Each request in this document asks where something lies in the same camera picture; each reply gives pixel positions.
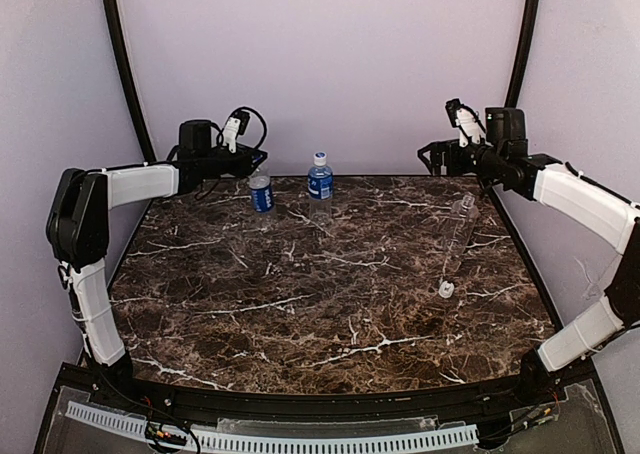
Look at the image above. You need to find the white slotted cable duct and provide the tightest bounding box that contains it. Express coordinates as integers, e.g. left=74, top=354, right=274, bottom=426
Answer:
left=64, top=401, right=479, bottom=453

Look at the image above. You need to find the left black frame post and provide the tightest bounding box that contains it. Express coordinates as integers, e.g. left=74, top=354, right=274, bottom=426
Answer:
left=102, top=0, right=157, bottom=162

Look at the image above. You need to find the right black frame post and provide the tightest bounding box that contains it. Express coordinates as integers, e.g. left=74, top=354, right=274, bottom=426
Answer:
left=504, top=0, right=540, bottom=108

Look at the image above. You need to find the short bottle blue label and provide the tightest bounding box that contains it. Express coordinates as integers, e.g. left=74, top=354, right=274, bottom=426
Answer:
left=307, top=152, right=334, bottom=224

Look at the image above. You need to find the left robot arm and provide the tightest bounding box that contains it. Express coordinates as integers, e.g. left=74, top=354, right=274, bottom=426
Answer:
left=46, top=107, right=267, bottom=370

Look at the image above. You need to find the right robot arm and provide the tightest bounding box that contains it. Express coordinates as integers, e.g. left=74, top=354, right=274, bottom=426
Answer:
left=418, top=99, right=639, bottom=373

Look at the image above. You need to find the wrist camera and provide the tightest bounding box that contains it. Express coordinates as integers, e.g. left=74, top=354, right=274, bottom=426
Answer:
left=445, top=98, right=486, bottom=148
left=220, top=108, right=251, bottom=154

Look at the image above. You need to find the black frame post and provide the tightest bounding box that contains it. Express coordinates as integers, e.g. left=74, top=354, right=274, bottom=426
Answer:
left=504, top=0, right=540, bottom=108
left=102, top=0, right=157, bottom=162

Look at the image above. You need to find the tall bottle blue cap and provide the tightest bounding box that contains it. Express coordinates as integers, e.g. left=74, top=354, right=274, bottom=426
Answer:
left=248, top=164, right=276, bottom=229

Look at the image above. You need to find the clear bottle white cap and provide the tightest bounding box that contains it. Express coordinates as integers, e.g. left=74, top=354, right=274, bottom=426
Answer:
left=442, top=192, right=480, bottom=274

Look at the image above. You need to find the black front table rail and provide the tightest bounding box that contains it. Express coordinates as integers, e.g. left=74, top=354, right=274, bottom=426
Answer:
left=59, top=368, right=571, bottom=428

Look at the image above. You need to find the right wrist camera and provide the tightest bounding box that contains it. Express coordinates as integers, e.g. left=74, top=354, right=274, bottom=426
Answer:
left=445, top=98, right=486, bottom=148

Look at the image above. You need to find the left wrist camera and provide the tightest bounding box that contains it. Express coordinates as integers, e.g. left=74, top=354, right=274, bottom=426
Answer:
left=220, top=108, right=251, bottom=154

